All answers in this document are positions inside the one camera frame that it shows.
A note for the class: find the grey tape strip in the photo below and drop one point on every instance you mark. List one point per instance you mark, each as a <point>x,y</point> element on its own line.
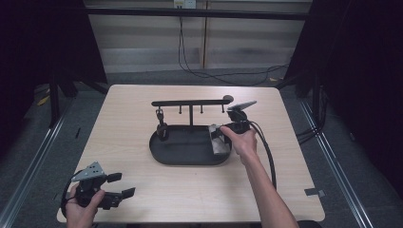
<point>314,192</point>

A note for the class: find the yellow scrap on floor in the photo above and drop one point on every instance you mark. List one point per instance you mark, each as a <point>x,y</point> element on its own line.
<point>43,100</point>

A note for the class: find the white wall socket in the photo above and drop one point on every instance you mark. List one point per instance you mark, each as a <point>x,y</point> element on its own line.
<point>184,3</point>

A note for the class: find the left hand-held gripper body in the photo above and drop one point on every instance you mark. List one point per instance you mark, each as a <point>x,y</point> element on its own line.
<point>90,172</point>

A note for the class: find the black curtain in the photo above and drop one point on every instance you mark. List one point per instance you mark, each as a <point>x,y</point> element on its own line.
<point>358,63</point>
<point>38,47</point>

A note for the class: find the black horizontal bar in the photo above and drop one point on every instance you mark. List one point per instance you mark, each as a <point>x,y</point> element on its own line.
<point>190,13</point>

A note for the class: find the person's right hand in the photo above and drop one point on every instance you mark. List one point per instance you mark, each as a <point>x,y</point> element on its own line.
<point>245,145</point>

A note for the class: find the black key rack with tray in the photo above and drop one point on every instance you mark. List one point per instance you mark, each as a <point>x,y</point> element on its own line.
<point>187,148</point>

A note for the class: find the grey car key fob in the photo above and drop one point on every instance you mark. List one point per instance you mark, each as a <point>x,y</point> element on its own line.
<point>162,128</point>

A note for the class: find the black metal stand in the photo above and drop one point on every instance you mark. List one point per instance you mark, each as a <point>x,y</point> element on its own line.
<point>316,95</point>
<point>54,101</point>

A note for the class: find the person's left hand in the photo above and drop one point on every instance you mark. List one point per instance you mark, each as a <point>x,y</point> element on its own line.
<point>80,217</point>

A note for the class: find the metal floor rail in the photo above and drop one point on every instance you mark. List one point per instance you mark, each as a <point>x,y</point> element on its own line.
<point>34,164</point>
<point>335,171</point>

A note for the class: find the white speckled key case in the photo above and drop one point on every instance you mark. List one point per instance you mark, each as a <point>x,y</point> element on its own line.
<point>220,148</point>

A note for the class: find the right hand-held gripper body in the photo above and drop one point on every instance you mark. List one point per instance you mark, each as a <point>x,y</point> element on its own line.
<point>239,117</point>

